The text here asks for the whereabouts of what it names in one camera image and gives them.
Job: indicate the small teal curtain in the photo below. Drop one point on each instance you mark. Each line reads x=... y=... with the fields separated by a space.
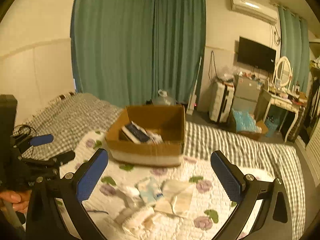
x=295 y=46

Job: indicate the white hard suitcase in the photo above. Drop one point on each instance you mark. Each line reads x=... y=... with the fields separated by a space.
x=221 y=101

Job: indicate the light blue white sock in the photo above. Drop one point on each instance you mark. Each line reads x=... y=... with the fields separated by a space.
x=149 y=191

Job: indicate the white oval vanity mirror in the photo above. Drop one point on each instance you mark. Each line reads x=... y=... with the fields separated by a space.
x=283 y=73

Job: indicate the white air conditioner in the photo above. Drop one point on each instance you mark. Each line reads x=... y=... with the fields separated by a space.
x=255 y=10

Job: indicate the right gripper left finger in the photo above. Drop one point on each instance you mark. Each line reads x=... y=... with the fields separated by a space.
x=44 y=220

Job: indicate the grey checked bed sheet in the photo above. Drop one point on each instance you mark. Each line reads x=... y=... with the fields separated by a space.
x=80 y=122

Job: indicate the clear plastic bag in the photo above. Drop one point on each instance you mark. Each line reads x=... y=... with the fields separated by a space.
x=227 y=73

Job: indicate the black wall television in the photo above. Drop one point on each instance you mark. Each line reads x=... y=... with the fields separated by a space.
x=256 y=55

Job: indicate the white stick vacuum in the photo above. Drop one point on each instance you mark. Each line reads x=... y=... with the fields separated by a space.
x=192 y=97

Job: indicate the brown cardboard box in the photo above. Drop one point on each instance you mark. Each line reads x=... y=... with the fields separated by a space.
x=167 y=121

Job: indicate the clear water jug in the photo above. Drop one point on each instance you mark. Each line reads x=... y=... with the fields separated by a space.
x=163 y=99

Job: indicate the person's left hand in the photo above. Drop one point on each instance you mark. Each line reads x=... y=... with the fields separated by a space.
x=19 y=200

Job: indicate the cardboard box with blue wrap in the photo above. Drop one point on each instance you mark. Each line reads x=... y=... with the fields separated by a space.
x=243 y=123

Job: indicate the white floral quilted blanket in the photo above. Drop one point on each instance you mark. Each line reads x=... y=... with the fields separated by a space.
x=209 y=210

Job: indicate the white lace cloth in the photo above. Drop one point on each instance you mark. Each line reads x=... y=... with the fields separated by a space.
x=177 y=197

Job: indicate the white dressing table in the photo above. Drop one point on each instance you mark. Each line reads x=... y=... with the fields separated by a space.
x=267 y=99

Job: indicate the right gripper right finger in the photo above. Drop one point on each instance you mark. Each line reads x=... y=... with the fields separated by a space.
x=273 y=220

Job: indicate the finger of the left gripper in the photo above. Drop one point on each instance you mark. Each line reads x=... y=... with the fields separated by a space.
x=24 y=142
x=57 y=160

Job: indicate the silver mini fridge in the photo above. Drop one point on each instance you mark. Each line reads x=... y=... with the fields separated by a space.
x=246 y=94

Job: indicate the large teal curtain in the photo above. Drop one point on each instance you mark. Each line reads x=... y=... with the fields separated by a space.
x=125 y=51

